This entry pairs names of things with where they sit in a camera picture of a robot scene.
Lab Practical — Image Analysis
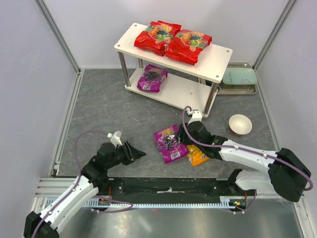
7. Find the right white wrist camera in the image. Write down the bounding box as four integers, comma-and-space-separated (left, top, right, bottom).
186, 109, 203, 124

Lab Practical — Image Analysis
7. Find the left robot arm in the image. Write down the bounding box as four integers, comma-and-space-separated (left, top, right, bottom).
23, 141, 146, 238

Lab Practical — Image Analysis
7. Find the metal tray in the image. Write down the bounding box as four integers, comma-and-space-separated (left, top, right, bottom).
217, 63, 258, 95

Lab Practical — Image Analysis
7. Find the purple grape candy bag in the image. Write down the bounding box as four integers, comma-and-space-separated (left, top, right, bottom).
137, 64, 168, 93
154, 124, 189, 164

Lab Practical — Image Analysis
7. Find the orange mango candy bag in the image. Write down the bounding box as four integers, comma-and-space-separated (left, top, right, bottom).
186, 145, 210, 167

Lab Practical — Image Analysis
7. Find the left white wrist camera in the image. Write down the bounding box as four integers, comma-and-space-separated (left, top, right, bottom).
107, 130, 123, 148

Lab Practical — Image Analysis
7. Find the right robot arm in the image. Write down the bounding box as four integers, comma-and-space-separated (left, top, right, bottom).
177, 121, 314, 202

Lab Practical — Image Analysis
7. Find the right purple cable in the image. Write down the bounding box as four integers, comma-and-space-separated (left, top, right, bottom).
182, 106, 314, 214

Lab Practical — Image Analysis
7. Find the white slotted cable duct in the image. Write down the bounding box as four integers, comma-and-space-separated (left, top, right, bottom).
83, 193, 248, 210

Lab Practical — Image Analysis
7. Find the red fruit candy bag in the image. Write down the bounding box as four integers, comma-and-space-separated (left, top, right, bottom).
134, 20, 181, 56
165, 29, 212, 65

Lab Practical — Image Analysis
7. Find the white and red bowl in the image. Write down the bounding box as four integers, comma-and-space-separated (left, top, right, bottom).
228, 114, 253, 135

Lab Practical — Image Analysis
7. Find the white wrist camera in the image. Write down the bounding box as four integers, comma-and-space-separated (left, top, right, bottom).
107, 130, 123, 148
186, 109, 203, 124

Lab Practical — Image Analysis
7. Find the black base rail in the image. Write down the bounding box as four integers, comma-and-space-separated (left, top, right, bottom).
99, 177, 255, 200

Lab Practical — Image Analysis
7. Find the white two-tier wooden shelf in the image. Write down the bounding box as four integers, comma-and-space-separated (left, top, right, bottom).
114, 23, 232, 118

